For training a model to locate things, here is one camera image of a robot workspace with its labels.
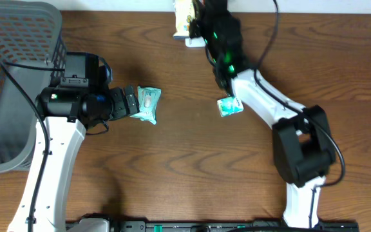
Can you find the teal wet wipes pack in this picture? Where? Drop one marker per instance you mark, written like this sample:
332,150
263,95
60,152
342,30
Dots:
148,99

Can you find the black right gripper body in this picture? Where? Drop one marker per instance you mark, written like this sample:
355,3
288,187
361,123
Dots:
200,27

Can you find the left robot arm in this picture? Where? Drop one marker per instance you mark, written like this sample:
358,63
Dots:
81,100

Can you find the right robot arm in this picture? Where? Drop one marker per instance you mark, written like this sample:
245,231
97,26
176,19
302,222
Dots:
303,149

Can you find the grey plastic mesh basket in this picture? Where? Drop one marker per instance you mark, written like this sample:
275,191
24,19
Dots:
31,50

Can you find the teal tissue pack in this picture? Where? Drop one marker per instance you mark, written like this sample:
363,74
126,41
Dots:
229,106

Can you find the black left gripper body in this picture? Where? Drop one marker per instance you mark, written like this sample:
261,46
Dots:
121,103

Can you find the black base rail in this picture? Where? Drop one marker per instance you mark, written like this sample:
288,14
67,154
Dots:
101,224

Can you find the white blue-edged snack bag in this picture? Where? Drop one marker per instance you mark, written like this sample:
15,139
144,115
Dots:
184,14

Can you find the white barcode scanner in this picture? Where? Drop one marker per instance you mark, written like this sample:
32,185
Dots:
198,42

